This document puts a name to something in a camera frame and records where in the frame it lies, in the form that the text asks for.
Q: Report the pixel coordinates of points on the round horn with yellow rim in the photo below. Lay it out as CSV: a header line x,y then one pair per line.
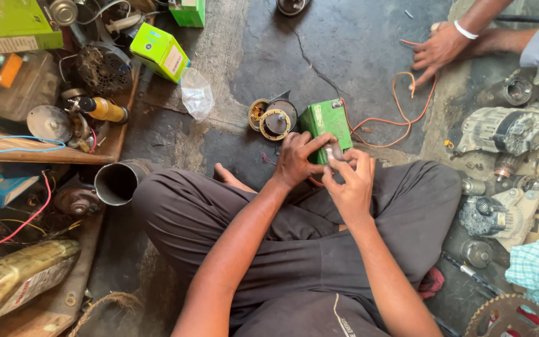
x,y
275,124

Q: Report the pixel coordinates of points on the white alternator with black fan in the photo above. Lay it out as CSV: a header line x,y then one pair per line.
x,y
496,216

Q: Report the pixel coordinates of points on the person's left hand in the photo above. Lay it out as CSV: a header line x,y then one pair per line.
x,y
295,161

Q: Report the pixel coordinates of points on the grey starter motor housing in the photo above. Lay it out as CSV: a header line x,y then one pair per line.
x,y
513,90

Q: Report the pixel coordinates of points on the rusty brown horn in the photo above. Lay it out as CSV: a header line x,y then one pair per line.
x,y
76,201

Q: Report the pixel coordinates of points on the person's dark trousers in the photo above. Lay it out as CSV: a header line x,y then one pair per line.
x,y
288,252

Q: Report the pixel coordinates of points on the small grey metal part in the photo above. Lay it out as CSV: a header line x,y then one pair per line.
x,y
333,151

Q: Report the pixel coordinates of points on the dark round horn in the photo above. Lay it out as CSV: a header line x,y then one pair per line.
x,y
293,5

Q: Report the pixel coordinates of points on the large green cardboard box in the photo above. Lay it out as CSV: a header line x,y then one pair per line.
x,y
10,23

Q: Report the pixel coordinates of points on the round metal can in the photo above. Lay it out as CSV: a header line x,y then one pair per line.
x,y
63,11

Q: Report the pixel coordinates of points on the clear plastic container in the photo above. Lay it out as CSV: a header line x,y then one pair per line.
x,y
21,86

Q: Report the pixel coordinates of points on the green box with white label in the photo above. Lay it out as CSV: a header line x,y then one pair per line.
x,y
189,11

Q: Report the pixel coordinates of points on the person's right hand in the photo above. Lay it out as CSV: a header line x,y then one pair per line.
x,y
353,192

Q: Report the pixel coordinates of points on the person's bare foot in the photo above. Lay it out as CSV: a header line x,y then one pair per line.
x,y
232,179

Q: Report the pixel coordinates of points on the small metal cylinder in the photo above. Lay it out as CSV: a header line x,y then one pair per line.
x,y
473,187

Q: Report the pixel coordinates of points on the golden oil bottle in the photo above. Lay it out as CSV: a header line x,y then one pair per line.
x,y
19,278

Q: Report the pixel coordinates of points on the dark screwdriver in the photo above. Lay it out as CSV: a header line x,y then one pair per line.
x,y
470,274

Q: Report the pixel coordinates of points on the copper armature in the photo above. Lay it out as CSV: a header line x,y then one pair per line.
x,y
507,166

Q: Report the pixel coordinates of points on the green battery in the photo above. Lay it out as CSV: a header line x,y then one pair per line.
x,y
328,120

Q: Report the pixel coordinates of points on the grey metal pipe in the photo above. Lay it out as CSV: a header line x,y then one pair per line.
x,y
117,182

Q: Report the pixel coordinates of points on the white plastic syringe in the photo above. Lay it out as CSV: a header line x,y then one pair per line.
x,y
123,23

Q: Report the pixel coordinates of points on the grey metal disc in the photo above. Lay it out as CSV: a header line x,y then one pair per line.
x,y
48,124

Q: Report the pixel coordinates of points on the red rag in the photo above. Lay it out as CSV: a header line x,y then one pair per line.
x,y
432,283

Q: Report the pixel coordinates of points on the round black horn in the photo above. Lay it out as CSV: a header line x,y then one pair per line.
x,y
287,106

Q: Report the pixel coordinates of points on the yellow bottle with black cap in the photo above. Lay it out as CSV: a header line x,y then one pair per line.
x,y
105,109

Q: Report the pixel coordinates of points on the small green cardboard box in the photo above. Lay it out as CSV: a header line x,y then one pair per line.
x,y
157,50

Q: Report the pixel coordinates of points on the silver alternator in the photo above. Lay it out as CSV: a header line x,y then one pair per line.
x,y
503,130

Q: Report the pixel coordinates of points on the clear plastic bag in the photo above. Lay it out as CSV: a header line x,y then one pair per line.
x,y
197,96

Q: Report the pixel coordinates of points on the round metal solenoid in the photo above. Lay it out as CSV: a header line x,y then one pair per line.
x,y
477,253

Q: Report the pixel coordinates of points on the dark dirty alternator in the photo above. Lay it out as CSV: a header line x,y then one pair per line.
x,y
103,68

